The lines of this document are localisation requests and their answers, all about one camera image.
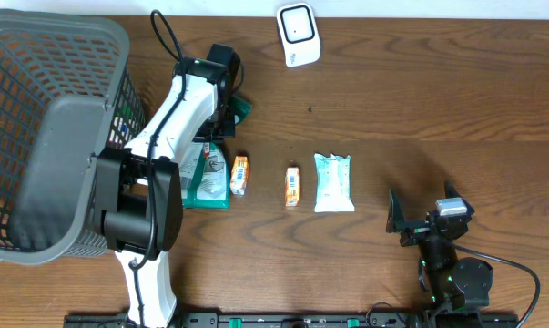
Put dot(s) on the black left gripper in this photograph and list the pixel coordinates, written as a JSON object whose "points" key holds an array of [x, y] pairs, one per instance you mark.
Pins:
{"points": [[228, 130]]}

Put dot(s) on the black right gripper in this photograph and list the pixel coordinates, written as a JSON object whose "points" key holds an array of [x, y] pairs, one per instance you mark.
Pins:
{"points": [[397, 225]]}

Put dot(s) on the red and white package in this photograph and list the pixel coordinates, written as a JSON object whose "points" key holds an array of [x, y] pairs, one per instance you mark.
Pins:
{"points": [[206, 150]]}

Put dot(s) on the mint green wipes packet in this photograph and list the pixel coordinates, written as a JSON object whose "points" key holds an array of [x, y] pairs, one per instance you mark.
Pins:
{"points": [[333, 188]]}

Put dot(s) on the dark green package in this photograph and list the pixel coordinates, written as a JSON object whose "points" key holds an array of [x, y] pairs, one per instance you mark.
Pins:
{"points": [[204, 182]]}

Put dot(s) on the orange tissue pack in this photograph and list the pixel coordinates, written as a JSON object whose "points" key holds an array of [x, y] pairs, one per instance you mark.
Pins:
{"points": [[292, 187], [239, 175]]}

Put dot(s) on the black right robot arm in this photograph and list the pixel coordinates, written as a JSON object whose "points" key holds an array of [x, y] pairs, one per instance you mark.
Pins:
{"points": [[459, 287]]}

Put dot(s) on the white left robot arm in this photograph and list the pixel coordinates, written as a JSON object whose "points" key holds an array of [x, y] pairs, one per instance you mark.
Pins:
{"points": [[138, 203]]}

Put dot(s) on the white barcode scanner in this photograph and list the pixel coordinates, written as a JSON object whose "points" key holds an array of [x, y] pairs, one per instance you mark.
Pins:
{"points": [[299, 34]]}

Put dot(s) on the grey plastic mesh basket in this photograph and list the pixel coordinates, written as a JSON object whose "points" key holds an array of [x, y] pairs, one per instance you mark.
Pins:
{"points": [[65, 95]]}

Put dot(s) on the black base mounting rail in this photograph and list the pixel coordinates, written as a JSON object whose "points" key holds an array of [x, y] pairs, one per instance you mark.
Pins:
{"points": [[381, 320]]}

